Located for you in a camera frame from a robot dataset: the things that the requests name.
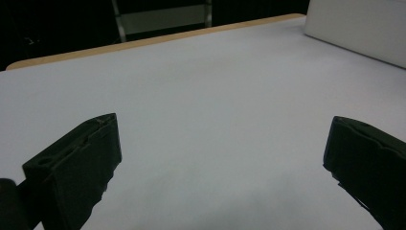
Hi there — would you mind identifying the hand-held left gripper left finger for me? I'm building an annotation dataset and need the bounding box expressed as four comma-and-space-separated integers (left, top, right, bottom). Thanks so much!
22, 112, 123, 230

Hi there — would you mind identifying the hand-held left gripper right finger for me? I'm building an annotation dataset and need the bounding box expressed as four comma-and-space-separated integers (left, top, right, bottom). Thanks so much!
323, 115, 406, 230

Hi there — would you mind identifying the white oblong plastic tray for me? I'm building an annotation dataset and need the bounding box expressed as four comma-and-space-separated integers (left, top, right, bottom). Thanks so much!
304, 0, 406, 70

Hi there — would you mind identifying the wooden table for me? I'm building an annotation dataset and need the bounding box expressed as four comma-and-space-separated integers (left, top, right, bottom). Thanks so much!
5, 12, 306, 71

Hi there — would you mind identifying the pale grey table mat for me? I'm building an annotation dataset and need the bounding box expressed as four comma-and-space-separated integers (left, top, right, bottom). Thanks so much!
0, 15, 406, 230

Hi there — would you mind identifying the white metal stand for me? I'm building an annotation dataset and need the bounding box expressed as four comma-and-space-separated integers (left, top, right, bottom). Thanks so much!
110, 0, 214, 43

